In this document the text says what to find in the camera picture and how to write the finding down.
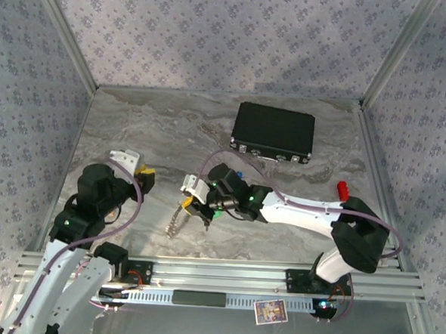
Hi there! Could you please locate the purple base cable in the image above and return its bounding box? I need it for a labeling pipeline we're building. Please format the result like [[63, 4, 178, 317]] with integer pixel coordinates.
[[73, 259, 124, 314], [316, 273, 356, 326]]

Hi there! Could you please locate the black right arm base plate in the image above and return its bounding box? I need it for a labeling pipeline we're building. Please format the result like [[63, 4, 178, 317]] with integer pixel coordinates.
[[282, 268, 355, 320]]

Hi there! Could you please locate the aluminium corner post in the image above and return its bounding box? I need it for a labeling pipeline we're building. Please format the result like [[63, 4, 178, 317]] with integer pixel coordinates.
[[360, 0, 443, 113], [23, 0, 104, 91]]

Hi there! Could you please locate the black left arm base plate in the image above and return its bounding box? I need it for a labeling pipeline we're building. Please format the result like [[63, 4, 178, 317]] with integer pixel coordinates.
[[96, 256, 154, 309]]

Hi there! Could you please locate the slotted grey cable duct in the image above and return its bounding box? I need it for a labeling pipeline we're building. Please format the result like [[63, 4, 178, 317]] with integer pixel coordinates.
[[97, 284, 338, 317]]

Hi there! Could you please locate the aluminium mounting rail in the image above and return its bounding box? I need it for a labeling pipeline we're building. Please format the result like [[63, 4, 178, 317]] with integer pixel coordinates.
[[14, 248, 428, 306]]

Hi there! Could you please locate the black hard case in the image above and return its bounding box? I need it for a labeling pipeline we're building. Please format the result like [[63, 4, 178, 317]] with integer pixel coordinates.
[[229, 101, 317, 166]]

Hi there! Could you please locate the colourful picture card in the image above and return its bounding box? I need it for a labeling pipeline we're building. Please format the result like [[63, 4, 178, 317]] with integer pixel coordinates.
[[252, 297, 290, 327]]

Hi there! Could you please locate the black pad on duct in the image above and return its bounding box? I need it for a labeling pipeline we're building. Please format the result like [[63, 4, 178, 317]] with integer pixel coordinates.
[[172, 289, 228, 309]]

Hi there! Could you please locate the metal keyring chain with keys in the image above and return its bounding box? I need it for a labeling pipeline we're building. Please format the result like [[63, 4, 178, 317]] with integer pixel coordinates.
[[164, 204, 191, 241]]

